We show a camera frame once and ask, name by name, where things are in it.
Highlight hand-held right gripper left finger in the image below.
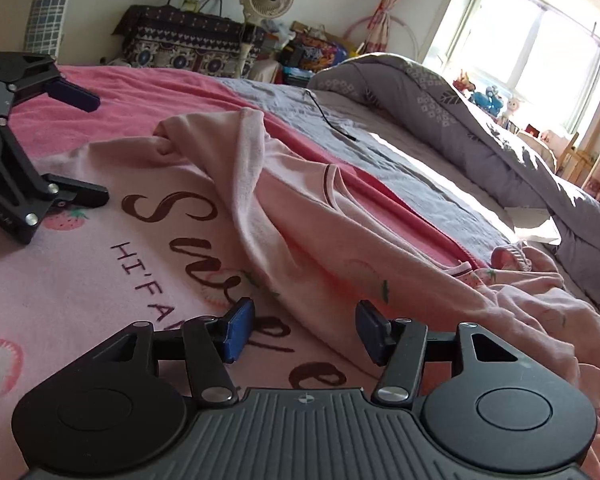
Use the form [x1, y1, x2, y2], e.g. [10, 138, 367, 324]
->
[97, 297, 257, 407]

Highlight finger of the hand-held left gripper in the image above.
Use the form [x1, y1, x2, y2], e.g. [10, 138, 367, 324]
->
[7, 55, 102, 112]
[0, 117, 110, 246]

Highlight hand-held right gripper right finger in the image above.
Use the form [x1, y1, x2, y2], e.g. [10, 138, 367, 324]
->
[356, 300, 528, 407]

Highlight pink printed shirt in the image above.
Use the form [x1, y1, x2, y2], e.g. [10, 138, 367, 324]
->
[0, 107, 486, 480]

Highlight pink ruffled pants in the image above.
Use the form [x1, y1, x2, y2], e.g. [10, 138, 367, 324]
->
[460, 242, 600, 480]

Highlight pink blanket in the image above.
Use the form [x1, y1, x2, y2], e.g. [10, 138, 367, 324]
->
[7, 64, 491, 273]

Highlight blue checked roll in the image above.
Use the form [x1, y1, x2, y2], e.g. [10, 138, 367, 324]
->
[24, 0, 82, 56]

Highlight patterned covered cabinet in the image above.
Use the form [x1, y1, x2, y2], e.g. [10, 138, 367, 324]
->
[111, 5, 269, 79]

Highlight grey bed sheet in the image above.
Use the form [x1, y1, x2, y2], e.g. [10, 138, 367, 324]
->
[215, 77, 600, 306]

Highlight colourful toy box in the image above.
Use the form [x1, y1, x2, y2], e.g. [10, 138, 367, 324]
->
[280, 35, 352, 69]

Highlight grey patterned quilt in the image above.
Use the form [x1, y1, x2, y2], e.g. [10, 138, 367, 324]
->
[307, 52, 600, 311]

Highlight blue plush toy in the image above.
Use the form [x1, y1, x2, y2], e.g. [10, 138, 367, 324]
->
[472, 86, 507, 114]

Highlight white doll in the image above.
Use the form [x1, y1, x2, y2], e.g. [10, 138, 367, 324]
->
[502, 97, 527, 122]

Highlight wooden easel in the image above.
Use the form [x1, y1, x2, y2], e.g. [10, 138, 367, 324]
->
[555, 130, 597, 182]

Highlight pink hula hoop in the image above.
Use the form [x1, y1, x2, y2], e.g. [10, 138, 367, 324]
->
[342, 11, 424, 61]

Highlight window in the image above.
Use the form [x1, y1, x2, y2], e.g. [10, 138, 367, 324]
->
[420, 0, 600, 136]

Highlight wire rack with frog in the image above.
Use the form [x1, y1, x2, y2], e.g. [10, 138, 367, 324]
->
[167, 0, 224, 17]

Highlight black cable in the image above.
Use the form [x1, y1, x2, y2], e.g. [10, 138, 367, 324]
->
[304, 90, 359, 142]

